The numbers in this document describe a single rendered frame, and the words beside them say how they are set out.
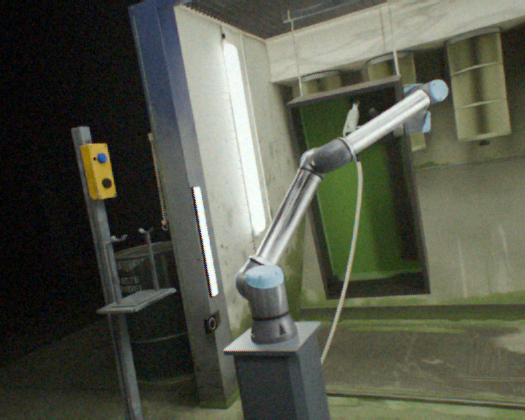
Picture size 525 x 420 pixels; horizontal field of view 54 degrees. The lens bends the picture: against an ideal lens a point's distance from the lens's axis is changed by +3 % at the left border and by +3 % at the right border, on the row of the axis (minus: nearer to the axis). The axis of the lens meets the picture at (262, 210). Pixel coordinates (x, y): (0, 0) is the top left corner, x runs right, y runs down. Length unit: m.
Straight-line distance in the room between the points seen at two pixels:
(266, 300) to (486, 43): 2.54
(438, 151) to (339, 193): 1.25
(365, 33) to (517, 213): 1.67
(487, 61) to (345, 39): 0.97
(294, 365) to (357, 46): 2.61
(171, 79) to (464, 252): 2.37
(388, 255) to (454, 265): 0.71
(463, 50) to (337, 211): 1.42
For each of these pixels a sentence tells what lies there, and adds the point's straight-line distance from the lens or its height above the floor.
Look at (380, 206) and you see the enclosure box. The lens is 3.21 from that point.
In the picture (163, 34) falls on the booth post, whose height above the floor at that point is 2.10.
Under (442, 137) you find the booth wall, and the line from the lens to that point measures 4.23.
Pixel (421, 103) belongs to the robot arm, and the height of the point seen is 1.47.
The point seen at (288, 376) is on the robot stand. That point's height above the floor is 0.54.
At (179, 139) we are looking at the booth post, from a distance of 2.80.
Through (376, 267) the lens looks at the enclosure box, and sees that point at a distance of 3.37.
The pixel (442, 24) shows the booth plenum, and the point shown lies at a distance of 3.86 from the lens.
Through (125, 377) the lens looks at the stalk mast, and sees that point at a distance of 2.68.
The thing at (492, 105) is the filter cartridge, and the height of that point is 1.47.
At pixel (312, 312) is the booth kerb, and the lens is 4.06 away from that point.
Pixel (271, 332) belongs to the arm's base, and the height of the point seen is 0.68.
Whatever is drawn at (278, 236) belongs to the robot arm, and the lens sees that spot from 2.14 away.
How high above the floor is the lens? 1.30
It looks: 4 degrees down
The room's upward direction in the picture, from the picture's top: 9 degrees counter-clockwise
